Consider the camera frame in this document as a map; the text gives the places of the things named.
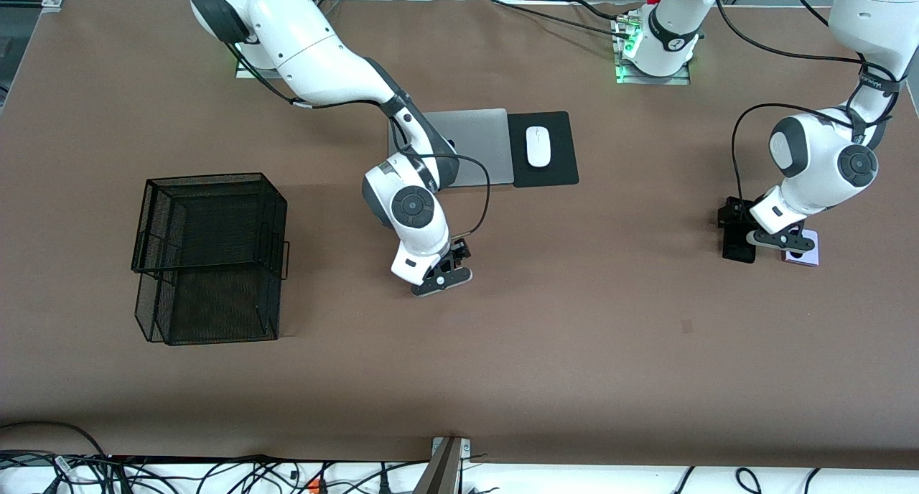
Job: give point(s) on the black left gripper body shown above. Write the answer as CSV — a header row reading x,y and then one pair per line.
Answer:
x,y
736,225

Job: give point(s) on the lilac flip phone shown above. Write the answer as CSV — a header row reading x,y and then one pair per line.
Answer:
x,y
808,258

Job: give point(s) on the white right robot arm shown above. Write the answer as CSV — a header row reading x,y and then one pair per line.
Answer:
x,y
316,56

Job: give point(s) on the black mouse pad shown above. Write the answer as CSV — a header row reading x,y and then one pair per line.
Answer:
x,y
563,149

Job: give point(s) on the black slab smartphone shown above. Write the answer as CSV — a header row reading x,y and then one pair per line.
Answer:
x,y
736,250

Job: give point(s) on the orange connector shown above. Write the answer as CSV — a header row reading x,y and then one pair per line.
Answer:
x,y
313,487

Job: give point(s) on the white computer mouse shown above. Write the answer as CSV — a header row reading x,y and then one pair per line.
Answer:
x,y
538,146

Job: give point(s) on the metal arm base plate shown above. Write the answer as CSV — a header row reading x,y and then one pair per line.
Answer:
x,y
248,72
628,77

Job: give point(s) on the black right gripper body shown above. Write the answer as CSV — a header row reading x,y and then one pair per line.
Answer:
x,y
459,250

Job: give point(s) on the silver laptop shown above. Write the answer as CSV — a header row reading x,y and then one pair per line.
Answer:
x,y
481,142

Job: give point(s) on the grey camera stand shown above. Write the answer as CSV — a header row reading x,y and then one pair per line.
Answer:
x,y
441,472

